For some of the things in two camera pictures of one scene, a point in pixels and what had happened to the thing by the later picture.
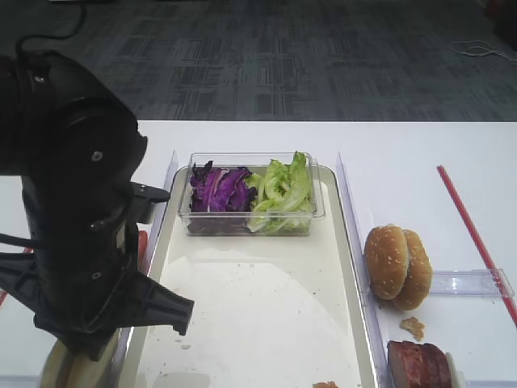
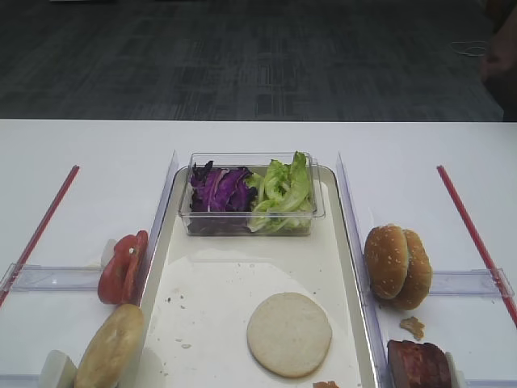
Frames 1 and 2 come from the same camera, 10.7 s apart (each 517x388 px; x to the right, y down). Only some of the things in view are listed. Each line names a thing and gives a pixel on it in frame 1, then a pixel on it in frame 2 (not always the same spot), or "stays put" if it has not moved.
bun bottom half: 87,373 to 288,334
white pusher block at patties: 457,377 stays put
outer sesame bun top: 420,273 stays put
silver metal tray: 269,311 stays put
